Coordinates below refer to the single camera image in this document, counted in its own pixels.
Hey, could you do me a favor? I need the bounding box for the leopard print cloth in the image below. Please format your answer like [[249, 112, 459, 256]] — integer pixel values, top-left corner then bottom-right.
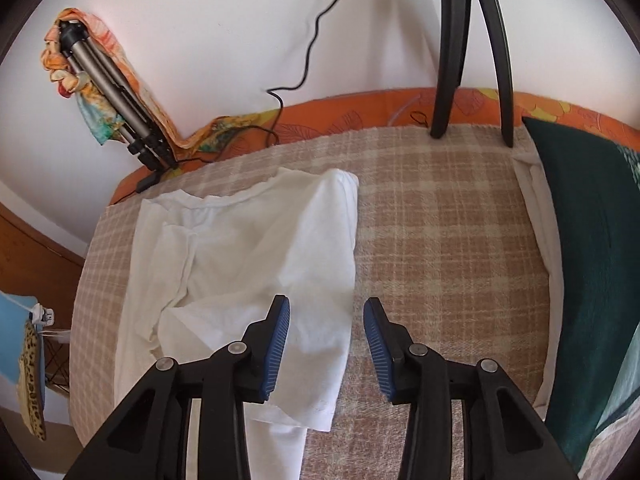
[[17, 324, 48, 443]]

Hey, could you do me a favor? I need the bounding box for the black cable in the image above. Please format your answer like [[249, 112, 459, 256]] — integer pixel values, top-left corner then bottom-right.
[[111, 0, 368, 206]]

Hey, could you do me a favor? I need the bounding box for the beige plaid blanket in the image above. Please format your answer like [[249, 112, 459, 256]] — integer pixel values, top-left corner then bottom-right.
[[70, 127, 555, 480]]

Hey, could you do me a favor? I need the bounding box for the white t-shirt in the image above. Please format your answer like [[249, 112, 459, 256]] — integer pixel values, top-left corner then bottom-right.
[[114, 167, 360, 480]]

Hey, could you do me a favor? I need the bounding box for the orange leaf-print bed sheet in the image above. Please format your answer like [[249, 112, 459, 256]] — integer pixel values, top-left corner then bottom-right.
[[109, 87, 640, 206]]

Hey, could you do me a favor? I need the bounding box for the folded grey tripod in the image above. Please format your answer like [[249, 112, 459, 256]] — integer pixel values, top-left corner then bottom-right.
[[58, 21, 179, 170]]

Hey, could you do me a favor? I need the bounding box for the black tripod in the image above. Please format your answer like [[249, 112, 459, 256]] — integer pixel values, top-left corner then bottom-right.
[[430, 0, 516, 149]]

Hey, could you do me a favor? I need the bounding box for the light blue cloth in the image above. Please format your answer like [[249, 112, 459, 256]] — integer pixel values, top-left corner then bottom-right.
[[0, 292, 47, 391]]

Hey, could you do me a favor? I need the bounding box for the wooden furniture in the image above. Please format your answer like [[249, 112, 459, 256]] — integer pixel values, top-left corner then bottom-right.
[[0, 203, 87, 311]]

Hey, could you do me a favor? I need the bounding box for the orange floral scarf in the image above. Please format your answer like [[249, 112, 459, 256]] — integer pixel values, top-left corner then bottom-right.
[[42, 8, 251, 151]]

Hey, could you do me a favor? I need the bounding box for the dark green pillow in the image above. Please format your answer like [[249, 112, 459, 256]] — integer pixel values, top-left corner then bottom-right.
[[521, 116, 640, 476]]

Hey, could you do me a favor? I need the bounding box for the white sheet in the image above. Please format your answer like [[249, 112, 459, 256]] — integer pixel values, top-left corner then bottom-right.
[[515, 152, 567, 413]]

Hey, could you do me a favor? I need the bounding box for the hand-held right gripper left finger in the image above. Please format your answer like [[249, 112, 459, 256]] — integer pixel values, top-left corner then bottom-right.
[[64, 294, 292, 480]]

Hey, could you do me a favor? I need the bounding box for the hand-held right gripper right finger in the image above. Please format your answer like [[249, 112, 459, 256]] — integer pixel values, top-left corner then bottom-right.
[[363, 297, 575, 480]]

